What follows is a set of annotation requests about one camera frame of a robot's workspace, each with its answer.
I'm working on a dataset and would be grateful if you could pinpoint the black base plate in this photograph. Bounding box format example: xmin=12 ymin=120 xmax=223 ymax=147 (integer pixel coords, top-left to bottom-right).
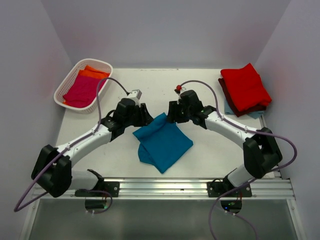
xmin=75 ymin=181 xmax=120 ymax=198
xmin=206 ymin=178 xmax=253 ymax=198

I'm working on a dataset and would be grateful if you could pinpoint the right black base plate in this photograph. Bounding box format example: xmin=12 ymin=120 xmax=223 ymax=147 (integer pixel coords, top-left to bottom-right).
xmin=206 ymin=178 xmax=253 ymax=198

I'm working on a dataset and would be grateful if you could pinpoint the aluminium mounting rail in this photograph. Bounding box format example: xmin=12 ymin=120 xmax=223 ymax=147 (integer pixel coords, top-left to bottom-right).
xmin=32 ymin=176 xmax=296 ymax=201

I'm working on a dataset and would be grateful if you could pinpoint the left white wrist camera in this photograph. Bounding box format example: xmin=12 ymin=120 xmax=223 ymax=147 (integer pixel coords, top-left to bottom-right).
xmin=127 ymin=89 xmax=142 ymax=101

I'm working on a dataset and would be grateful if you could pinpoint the orange t shirt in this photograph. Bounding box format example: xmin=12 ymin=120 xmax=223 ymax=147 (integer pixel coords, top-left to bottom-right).
xmin=62 ymin=64 xmax=111 ymax=106

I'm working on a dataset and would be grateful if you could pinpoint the folded red t shirt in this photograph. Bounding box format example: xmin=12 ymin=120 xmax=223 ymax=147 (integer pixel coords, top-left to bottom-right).
xmin=220 ymin=63 xmax=272 ymax=112

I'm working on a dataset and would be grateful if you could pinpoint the folded light blue t shirt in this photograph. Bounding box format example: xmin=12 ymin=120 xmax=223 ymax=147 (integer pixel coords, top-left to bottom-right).
xmin=224 ymin=99 xmax=264 ymax=119

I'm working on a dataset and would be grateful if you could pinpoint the white plastic laundry basket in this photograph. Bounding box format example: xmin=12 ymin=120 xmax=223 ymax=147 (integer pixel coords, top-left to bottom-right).
xmin=53 ymin=58 xmax=113 ymax=114

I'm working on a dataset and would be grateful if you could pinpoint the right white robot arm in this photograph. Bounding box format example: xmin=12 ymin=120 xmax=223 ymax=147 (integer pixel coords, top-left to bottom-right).
xmin=167 ymin=90 xmax=283 ymax=192

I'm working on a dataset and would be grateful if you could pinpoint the magenta pink t shirt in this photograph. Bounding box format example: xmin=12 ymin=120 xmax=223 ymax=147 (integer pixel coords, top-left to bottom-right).
xmin=63 ymin=75 xmax=106 ymax=109

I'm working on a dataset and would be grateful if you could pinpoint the teal blue t shirt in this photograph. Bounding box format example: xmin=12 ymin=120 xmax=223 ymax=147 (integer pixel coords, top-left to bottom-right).
xmin=133 ymin=113 xmax=194 ymax=174

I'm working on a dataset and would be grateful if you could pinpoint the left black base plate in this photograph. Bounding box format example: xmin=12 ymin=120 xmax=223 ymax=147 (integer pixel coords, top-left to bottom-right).
xmin=75 ymin=181 xmax=120 ymax=198

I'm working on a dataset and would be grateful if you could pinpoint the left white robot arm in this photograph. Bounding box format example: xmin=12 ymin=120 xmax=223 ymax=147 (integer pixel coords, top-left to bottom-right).
xmin=31 ymin=98 xmax=153 ymax=198

